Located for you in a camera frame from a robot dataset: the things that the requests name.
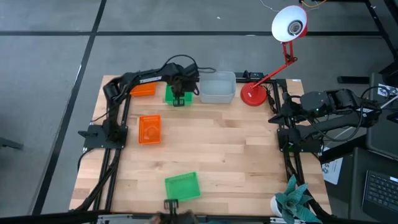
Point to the grey floor stand foot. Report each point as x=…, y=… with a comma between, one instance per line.
x=9, y=143

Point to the black keyboard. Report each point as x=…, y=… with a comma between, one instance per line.
x=381, y=193

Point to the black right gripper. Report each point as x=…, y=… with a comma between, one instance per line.
x=314, y=104

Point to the teal artificial plant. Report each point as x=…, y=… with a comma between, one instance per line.
x=292, y=202

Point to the grey plastic bin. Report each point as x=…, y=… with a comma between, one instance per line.
x=217, y=88

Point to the orange plastic basket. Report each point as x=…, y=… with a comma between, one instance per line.
x=149, y=130
x=144, y=89

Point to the dark grey case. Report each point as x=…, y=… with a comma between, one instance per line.
x=381, y=140

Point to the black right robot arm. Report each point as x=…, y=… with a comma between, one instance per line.
x=342, y=123

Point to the white plant pot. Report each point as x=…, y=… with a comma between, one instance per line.
x=273, y=207

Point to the white paper sheet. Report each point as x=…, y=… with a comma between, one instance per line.
x=332, y=171

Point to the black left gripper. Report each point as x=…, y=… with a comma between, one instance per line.
x=183, y=79

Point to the black white marker card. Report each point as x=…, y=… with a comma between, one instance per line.
x=385, y=90

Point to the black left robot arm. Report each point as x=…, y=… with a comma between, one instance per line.
x=146, y=77

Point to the small black clamp tool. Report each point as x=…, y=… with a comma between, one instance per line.
x=171, y=201

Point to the black power strip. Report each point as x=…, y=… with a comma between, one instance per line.
x=255, y=75

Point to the green plastic basket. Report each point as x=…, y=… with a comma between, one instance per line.
x=183, y=186
x=188, y=99

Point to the black diagonal stand leg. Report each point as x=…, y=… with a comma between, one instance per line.
x=382, y=28

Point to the black aluminium table frame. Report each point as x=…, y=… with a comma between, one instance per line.
x=107, y=174

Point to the red desk lamp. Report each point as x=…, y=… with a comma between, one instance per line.
x=253, y=95

